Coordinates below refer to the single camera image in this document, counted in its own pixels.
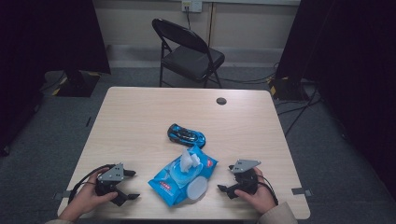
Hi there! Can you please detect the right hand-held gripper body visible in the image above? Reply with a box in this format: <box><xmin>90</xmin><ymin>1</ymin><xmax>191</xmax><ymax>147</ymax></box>
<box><xmin>231</xmin><ymin>159</ymin><xmax>262</xmax><ymax>196</ymax></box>

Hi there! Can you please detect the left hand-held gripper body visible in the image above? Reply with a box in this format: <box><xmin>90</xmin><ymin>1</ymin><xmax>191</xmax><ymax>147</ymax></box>
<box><xmin>94</xmin><ymin>162</ymin><xmax>125</xmax><ymax>197</ymax></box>

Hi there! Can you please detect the blue wet wipes pack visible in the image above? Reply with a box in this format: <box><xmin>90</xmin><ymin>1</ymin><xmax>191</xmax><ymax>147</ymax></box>
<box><xmin>148</xmin><ymin>145</ymin><xmax>219</xmax><ymax>208</ymax></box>

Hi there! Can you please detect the white wet wipe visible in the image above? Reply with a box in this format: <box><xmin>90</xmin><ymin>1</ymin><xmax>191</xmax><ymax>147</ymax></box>
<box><xmin>179</xmin><ymin>148</ymin><xmax>202</xmax><ymax>174</ymax></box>

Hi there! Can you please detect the blue and black toy car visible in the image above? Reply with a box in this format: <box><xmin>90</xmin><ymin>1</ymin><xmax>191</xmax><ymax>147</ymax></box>
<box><xmin>166</xmin><ymin>123</ymin><xmax>206</xmax><ymax>149</ymax></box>

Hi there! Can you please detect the person's right hand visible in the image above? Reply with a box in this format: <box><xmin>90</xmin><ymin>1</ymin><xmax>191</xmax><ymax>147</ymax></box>
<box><xmin>233</xmin><ymin>167</ymin><xmax>279</xmax><ymax>215</ymax></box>

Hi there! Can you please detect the person's left hand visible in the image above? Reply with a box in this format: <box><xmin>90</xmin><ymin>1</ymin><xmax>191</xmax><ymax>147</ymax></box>
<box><xmin>58</xmin><ymin>167</ymin><xmax>120</xmax><ymax>222</ymax></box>

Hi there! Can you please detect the grey tape strip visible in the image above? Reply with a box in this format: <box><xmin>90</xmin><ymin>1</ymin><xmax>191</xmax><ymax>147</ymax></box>
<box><xmin>52</xmin><ymin>189</ymin><xmax>68</xmax><ymax>201</ymax></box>
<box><xmin>291</xmin><ymin>187</ymin><xmax>313</xmax><ymax>197</ymax></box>

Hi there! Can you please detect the black stand base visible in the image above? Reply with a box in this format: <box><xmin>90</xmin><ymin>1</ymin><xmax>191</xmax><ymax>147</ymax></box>
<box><xmin>268</xmin><ymin>76</ymin><xmax>310</xmax><ymax>101</ymax></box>
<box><xmin>50</xmin><ymin>69</ymin><xmax>101</xmax><ymax>98</ymax></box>

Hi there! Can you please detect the black folding chair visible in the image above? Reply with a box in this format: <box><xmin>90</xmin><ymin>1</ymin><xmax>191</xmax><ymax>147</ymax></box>
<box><xmin>151</xmin><ymin>18</ymin><xmax>226</xmax><ymax>89</ymax></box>

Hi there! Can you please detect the black curtain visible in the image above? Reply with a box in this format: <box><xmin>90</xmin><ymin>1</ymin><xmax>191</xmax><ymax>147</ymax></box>
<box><xmin>275</xmin><ymin>0</ymin><xmax>396</xmax><ymax>200</ymax></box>
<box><xmin>0</xmin><ymin>0</ymin><xmax>112</xmax><ymax>157</ymax></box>

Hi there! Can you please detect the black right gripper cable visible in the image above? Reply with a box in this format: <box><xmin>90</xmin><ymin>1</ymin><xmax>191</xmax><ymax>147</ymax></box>
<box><xmin>256</xmin><ymin>174</ymin><xmax>280</xmax><ymax>206</ymax></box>

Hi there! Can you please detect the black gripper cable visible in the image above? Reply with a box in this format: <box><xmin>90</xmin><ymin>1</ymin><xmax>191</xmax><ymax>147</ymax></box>
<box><xmin>256</xmin><ymin>174</ymin><xmax>280</xmax><ymax>206</ymax></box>
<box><xmin>67</xmin><ymin>163</ymin><xmax>116</xmax><ymax>204</ymax></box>

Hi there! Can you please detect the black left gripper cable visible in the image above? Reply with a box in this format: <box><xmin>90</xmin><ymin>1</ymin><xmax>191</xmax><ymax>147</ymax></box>
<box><xmin>67</xmin><ymin>163</ymin><xmax>116</xmax><ymax>204</ymax></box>

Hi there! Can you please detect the black floor cable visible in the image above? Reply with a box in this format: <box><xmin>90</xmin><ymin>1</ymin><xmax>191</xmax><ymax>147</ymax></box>
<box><xmin>214</xmin><ymin>63</ymin><xmax>278</xmax><ymax>86</ymax></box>
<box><xmin>276</xmin><ymin>88</ymin><xmax>322</xmax><ymax>138</ymax></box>

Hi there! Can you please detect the thin wall conduit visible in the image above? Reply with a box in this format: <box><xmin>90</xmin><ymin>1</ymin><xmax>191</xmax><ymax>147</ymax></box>
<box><xmin>207</xmin><ymin>2</ymin><xmax>217</xmax><ymax>49</ymax></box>

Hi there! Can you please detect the white wall outlet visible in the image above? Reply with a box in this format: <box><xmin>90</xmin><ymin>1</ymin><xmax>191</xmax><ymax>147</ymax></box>
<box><xmin>181</xmin><ymin>0</ymin><xmax>204</xmax><ymax>13</ymax></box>

